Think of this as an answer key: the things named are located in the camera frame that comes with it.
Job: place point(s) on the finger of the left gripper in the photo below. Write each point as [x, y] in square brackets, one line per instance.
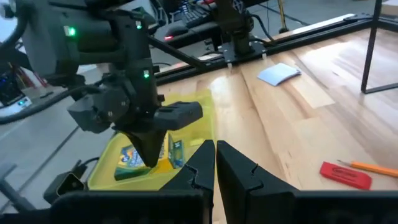
[149, 146]

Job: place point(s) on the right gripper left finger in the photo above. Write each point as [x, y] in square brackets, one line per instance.
[186, 205]

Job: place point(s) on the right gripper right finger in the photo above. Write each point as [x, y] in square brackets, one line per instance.
[248, 199]

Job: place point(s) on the yellow green crayon box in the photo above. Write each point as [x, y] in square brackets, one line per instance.
[127, 165]

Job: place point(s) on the yellow translucent pencil box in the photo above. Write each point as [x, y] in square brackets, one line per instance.
[199, 130]

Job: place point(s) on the red eraser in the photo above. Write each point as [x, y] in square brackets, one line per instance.
[345, 175]

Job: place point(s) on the blue sticky note pad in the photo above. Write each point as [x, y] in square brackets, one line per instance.
[278, 74]

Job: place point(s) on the orange pencil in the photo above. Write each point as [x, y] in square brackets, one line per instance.
[373, 168]

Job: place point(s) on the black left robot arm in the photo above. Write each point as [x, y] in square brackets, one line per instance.
[49, 37]

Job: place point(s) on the small yellow paper label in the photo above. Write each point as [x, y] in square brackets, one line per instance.
[196, 142]

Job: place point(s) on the black computer mouse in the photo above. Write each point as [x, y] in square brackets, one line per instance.
[175, 31]

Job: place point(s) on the grey computer desk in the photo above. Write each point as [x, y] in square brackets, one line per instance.
[202, 32]

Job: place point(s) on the black keyboard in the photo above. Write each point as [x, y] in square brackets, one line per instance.
[194, 15]

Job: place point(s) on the black electronics box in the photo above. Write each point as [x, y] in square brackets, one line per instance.
[12, 93]

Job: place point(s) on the wooden shelf riser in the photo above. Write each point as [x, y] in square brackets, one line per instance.
[371, 46]

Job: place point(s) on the black table-level camera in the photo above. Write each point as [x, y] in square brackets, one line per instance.
[66, 186]

